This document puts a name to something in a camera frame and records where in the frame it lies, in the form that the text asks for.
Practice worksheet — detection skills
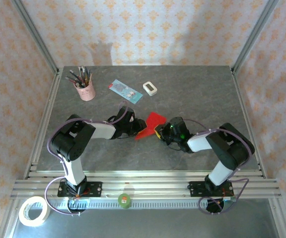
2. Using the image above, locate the red square paper sheet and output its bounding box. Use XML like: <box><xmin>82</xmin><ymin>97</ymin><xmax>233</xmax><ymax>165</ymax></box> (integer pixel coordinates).
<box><xmin>135</xmin><ymin>112</ymin><xmax>167</xmax><ymax>141</ymax></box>

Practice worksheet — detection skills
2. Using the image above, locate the light blue flat packet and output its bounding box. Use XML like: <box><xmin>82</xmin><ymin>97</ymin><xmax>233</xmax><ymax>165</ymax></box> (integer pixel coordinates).
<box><xmin>108</xmin><ymin>79</ymin><xmax>143</xmax><ymax>104</ymax></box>

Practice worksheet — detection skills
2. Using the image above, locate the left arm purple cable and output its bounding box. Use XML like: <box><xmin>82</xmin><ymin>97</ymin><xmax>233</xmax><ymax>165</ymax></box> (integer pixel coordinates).
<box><xmin>45</xmin><ymin>101</ymin><xmax>129</xmax><ymax>216</ymax></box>

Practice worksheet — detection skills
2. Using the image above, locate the small white digital timer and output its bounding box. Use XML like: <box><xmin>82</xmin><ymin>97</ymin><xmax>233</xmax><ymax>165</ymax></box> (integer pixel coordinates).
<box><xmin>143</xmin><ymin>81</ymin><xmax>158</xmax><ymax>96</ymax></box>

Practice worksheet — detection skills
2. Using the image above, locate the white masking tape roll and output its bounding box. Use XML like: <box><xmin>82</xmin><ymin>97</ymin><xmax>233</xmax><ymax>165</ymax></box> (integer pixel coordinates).
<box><xmin>18</xmin><ymin>196</ymin><xmax>51</xmax><ymax>227</ymax></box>

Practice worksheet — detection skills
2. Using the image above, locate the aluminium frame post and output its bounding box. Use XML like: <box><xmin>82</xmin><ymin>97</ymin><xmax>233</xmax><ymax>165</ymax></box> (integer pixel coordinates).
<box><xmin>10</xmin><ymin>0</ymin><xmax>61</xmax><ymax>75</ymax></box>
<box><xmin>231</xmin><ymin>0</ymin><xmax>280</xmax><ymax>74</ymax></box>

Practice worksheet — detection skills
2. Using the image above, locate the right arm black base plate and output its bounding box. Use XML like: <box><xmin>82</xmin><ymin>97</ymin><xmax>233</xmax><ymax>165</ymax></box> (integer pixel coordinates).
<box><xmin>189</xmin><ymin>180</ymin><xmax>233</xmax><ymax>198</ymax></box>

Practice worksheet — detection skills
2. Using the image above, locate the black round cable port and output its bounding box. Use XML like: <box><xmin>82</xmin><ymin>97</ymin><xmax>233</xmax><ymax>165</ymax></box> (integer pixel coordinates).
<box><xmin>67</xmin><ymin>197</ymin><xmax>87</xmax><ymax>216</ymax></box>
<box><xmin>206</xmin><ymin>197</ymin><xmax>225</xmax><ymax>215</ymax></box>

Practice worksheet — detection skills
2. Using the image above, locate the grey slotted cable duct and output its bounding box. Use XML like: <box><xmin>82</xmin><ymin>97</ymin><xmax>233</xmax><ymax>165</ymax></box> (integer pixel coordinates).
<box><xmin>46</xmin><ymin>199</ymin><xmax>224</xmax><ymax>209</ymax></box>

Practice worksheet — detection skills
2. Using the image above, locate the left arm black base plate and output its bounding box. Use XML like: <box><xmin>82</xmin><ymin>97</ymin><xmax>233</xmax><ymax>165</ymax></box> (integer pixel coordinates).
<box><xmin>57</xmin><ymin>181</ymin><xmax>103</xmax><ymax>198</ymax></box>

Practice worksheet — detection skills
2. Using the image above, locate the pink pencil cup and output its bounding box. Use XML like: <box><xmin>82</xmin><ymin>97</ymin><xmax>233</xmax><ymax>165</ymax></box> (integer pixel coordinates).
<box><xmin>73</xmin><ymin>79</ymin><xmax>96</xmax><ymax>102</ymax></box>

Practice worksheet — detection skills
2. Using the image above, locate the aluminium mounting rail beam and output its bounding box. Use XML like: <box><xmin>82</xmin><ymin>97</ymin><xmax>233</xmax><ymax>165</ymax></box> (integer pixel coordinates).
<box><xmin>10</xmin><ymin>170</ymin><xmax>282</xmax><ymax>200</ymax></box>

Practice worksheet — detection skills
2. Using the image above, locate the green tape roll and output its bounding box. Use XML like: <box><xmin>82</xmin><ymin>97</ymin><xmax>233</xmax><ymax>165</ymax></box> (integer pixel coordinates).
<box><xmin>117</xmin><ymin>192</ymin><xmax>132</xmax><ymax>209</ymax></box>

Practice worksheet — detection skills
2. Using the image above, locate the aluminium table side rail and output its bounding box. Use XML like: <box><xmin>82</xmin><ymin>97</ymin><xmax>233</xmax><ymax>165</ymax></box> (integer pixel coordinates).
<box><xmin>23</xmin><ymin>70</ymin><xmax>63</xmax><ymax>179</ymax></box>
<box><xmin>231</xmin><ymin>70</ymin><xmax>268</xmax><ymax>179</ymax></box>

